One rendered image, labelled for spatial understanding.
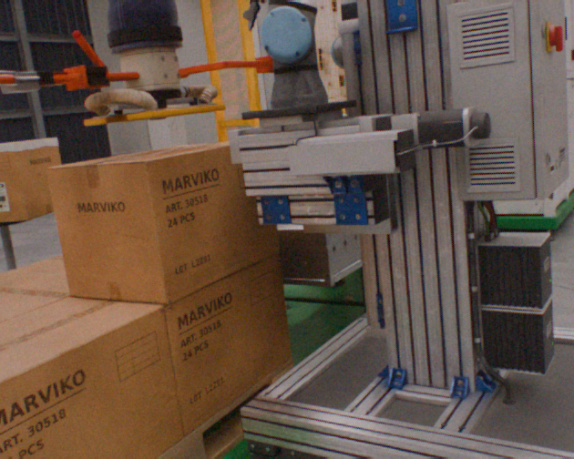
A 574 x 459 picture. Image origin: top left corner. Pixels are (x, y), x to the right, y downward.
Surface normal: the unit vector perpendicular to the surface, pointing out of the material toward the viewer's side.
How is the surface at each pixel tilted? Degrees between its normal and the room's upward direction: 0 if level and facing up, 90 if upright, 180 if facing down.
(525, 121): 90
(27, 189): 90
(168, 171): 90
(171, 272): 90
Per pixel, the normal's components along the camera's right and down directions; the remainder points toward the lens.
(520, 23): -0.53, 0.22
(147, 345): 0.84, 0.00
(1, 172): -0.20, 0.21
